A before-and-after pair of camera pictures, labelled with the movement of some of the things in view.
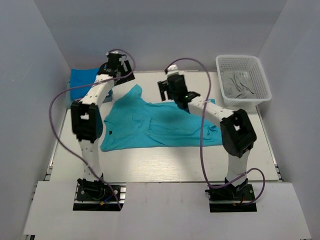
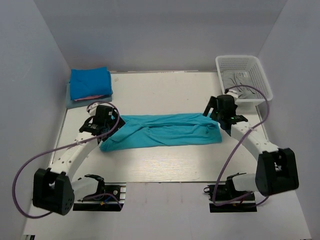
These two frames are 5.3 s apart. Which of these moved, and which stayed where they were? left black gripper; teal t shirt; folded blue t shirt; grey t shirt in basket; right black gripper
Moved: teal t shirt; left black gripper; right black gripper
Stayed: folded blue t shirt; grey t shirt in basket
